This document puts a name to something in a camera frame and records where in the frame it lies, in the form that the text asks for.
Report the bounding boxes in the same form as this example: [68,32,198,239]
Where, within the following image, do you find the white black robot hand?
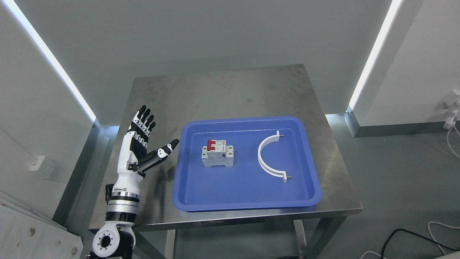
[113,105,179,194]

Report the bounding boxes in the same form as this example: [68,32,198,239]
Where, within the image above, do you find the white circuit breaker red switch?
[201,139,234,167]

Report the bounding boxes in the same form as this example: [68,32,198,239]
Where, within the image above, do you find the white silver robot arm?
[86,184,139,259]

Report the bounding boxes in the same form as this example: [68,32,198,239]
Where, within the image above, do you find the blue plastic tray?
[171,116,322,212]

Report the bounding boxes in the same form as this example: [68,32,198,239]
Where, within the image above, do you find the white sign board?
[0,193,83,259]

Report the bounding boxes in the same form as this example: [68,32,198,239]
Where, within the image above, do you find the white curved pipe clamp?
[257,130,292,183]

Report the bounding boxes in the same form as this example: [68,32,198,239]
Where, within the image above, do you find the white wall socket left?
[29,155,47,172]

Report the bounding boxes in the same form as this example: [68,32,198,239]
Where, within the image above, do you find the white wall socket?
[29,155,47,172]
[443,89,460,129]

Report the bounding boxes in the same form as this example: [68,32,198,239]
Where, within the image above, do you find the black cable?
[380,228,460,259]

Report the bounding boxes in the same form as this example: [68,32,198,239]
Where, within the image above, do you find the white cable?
[359,122,460,259]

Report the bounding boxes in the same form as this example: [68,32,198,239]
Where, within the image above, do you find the white wall socket right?
[443,89,460,129]

